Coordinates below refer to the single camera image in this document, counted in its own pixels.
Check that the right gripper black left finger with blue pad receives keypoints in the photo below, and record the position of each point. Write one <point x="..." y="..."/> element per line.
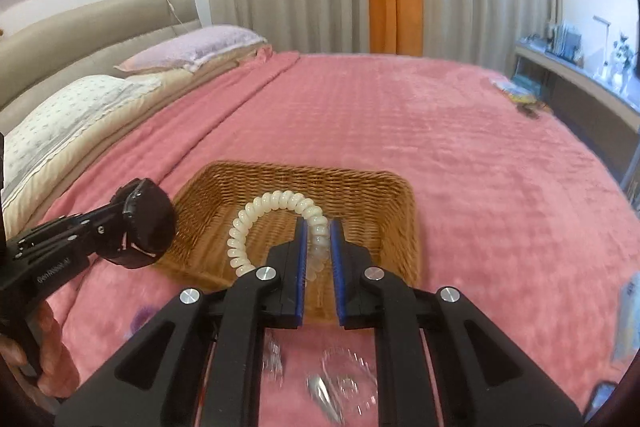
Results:
<point x="197" y="362"/>

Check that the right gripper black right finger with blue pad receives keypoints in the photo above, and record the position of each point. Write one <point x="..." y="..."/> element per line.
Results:
<point x="439" y="360"/>

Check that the black round pouch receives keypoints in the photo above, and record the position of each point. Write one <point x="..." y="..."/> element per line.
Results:
<point x="145" y="225"/>

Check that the person's left hand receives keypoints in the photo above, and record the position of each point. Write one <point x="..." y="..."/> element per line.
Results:
<point x="60" y="377"/>

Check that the purple hair accessory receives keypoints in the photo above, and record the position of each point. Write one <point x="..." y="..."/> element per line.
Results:
<point x="140" y="318"/>

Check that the clear small hair claw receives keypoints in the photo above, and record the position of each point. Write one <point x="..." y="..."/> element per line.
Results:
<point x="272" y="361"/>

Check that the white patterned pillow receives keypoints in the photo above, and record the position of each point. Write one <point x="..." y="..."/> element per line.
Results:
<point x="61" y="118"/>

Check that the silver hair clip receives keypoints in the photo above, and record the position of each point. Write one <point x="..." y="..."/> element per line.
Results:
<point x="322" y="395"/>

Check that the pink fleece blanket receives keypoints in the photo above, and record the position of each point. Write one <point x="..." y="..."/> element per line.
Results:
<point x="517" y="212"/>

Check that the woven wicker basket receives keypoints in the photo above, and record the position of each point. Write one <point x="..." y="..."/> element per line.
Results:
<point x="377" y="210"/>

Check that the beige upholstered headboard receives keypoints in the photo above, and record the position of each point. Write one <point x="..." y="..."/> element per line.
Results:
<point x="46" y="47"/>

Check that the lilac pillow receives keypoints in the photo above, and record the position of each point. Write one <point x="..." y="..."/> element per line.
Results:
<point x="192" y="50"/>

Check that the small items on bed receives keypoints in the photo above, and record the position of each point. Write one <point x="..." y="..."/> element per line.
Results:
<point x="525" y="102"/>

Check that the grey side desk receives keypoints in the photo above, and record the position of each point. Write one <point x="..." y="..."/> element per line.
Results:
<point x="604" y="117"/>

